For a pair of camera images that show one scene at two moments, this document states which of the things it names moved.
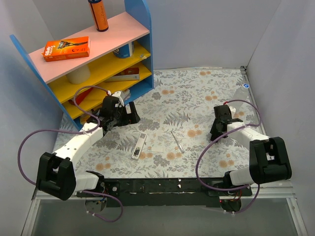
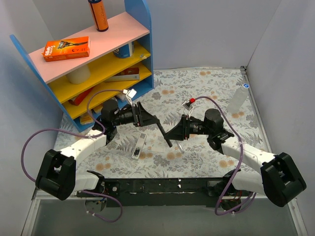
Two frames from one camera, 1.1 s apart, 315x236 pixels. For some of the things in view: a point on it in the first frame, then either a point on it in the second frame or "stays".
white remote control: (139, 145) stays
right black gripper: (219, 125) -> (184, 127)
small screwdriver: (179, 145) stays
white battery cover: (157, 149) stays
